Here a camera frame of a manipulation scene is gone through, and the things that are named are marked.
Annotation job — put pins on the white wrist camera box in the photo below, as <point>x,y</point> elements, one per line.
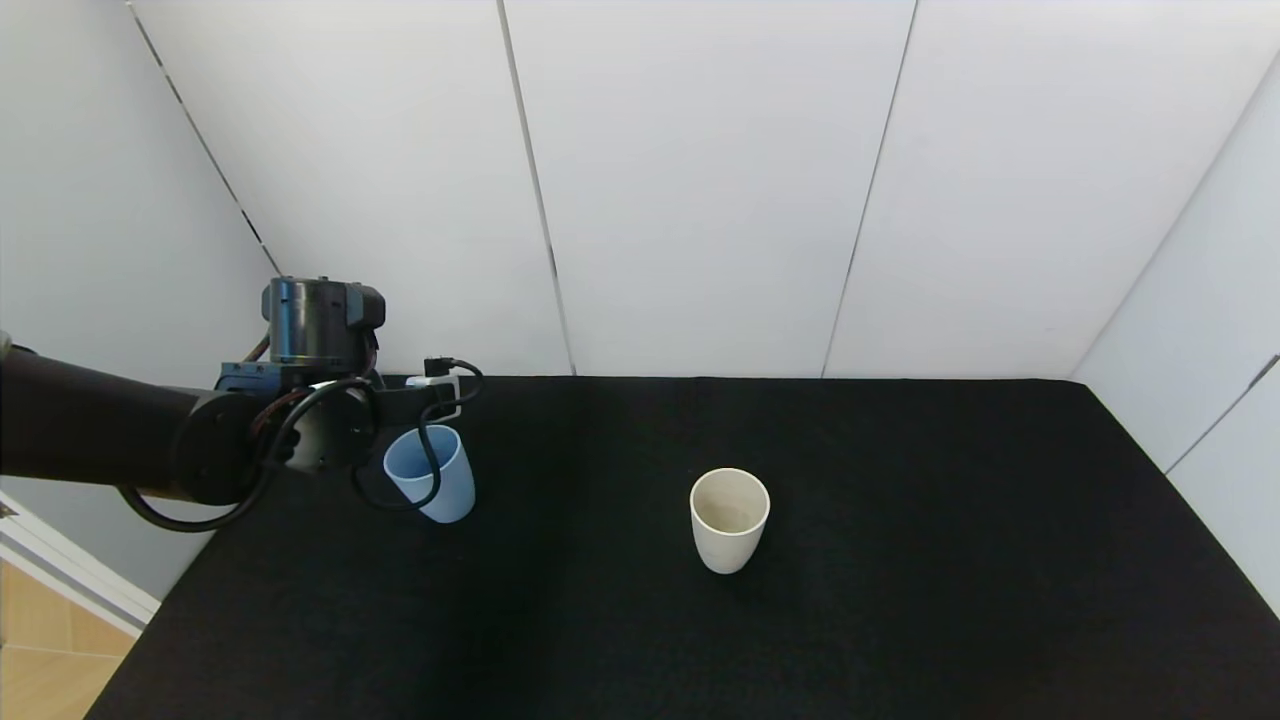
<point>428,381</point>

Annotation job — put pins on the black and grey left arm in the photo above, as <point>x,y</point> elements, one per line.
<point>100,420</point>

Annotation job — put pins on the cream plastic cup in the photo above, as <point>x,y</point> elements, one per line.
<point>728,550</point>

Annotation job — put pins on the light blue plastic cup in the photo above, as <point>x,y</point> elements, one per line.
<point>456,497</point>

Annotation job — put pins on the black table cloth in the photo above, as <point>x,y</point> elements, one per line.
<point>950,600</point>

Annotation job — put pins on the white frame rail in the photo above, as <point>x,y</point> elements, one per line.
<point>70,580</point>

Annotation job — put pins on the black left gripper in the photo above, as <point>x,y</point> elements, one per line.
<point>402,398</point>

